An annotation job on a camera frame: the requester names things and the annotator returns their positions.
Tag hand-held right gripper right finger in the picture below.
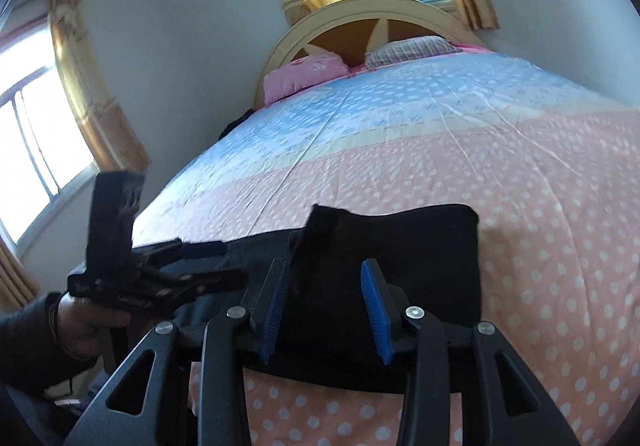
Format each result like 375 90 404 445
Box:
360 259 581 446

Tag black bag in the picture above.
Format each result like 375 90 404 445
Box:
218 109 256 139

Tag black pants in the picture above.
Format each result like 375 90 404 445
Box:
172 203 483 394

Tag bed with polka dot sheet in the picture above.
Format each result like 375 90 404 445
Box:
130 44 640 446

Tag cream arched headboard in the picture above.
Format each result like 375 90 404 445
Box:
253 0 488 110

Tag person's left hand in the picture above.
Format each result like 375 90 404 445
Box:
52 295 133 361

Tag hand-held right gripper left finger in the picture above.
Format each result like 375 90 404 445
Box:
62 257 291 446

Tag person's dark clothing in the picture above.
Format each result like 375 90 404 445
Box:
0 361 118 446

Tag large sliding window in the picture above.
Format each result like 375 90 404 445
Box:
0 21 101 252

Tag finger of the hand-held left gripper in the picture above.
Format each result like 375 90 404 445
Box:
150 270 249 303
131 239 229 271

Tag pink pillow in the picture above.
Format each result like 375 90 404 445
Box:
262 52 349 106

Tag striped pillow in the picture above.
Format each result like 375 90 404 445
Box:
364 36 463 70

